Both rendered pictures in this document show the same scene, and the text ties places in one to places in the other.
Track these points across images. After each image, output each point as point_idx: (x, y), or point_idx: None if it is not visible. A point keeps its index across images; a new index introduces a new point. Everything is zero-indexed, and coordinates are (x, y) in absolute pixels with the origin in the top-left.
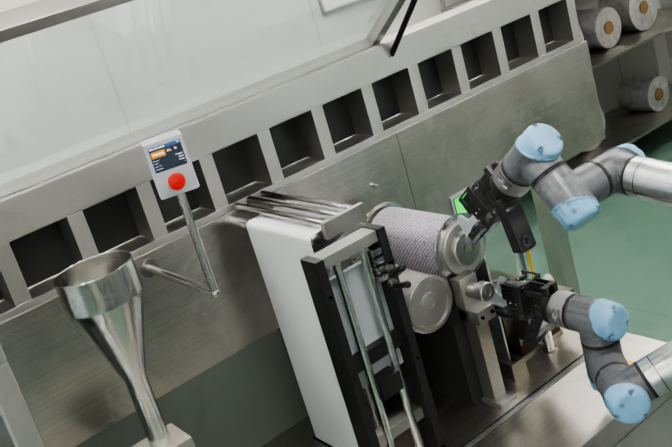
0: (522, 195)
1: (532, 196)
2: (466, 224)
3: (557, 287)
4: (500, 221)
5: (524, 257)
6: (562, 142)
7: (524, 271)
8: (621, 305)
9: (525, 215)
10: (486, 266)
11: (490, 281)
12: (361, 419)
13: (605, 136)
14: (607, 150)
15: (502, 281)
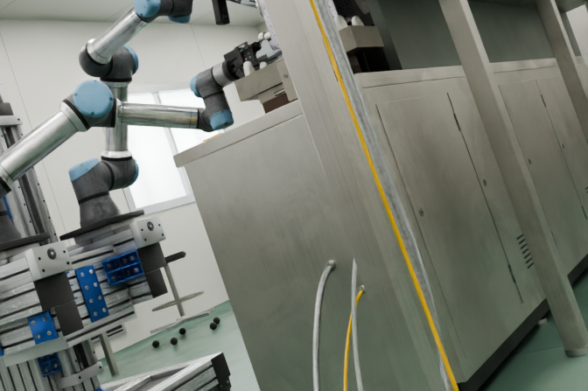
0: None
1: (309, 3)
2: None
3: (224, 59)
4: (234, 2)
5: (342, 78)
6: None
7: (244, 43)
8: (190, 80)
9: (213, 5)
10: (268, 28)
11: (272, 39)
12: None
13: None
14: None
15: (265, 44)
